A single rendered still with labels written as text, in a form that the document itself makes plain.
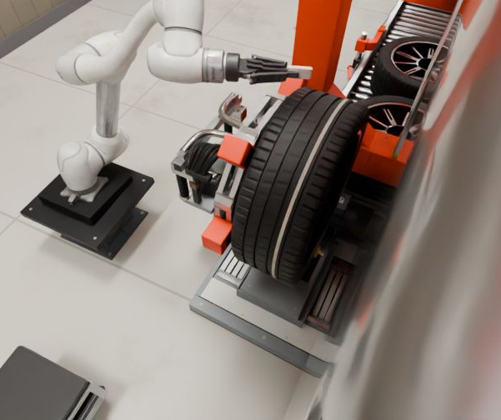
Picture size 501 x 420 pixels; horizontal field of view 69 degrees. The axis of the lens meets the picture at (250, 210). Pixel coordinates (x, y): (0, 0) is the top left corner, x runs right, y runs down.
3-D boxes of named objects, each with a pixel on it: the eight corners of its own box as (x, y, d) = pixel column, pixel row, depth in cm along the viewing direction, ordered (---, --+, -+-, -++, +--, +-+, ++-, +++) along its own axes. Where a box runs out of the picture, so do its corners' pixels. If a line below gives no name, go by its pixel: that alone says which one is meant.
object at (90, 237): (44, 242, 215) (18, 212, 191) (98, 183, 242) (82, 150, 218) (113, 274, 203) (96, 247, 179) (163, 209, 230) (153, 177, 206)
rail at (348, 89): (308, 187, 220) (314, 162, 202) (294, 181, 223) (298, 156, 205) (407, 12, 350) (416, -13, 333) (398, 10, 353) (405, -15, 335)
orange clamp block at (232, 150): (247, 171, 109) (239, 165, 100) (225, 162, 111) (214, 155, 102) (257, 149, 109) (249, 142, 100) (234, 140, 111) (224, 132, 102)
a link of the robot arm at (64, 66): (64, 56, 121) (97, 41, 129) (39, 58, 131) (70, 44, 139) (85, 93, 129) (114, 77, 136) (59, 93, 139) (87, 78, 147)
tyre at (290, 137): (344, 137, 84) (382, 91, 137) (253, 105, 90) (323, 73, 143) (277, 325, 119) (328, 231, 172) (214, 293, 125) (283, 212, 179)
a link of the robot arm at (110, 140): (81, 153, 195) (112, 132, 207) (103, 173, 195) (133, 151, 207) (72, 32, 131) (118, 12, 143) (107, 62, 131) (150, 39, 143)
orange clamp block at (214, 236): (235, 235, 123) (222, 256, 118) (215, 226, 125) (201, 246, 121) (235, 223, 118) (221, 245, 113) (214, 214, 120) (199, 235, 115)
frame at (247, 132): (233, 267, 143) (229, 173, 99) (219, 260, 144) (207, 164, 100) (290, 175, 171) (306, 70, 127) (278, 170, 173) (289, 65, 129)
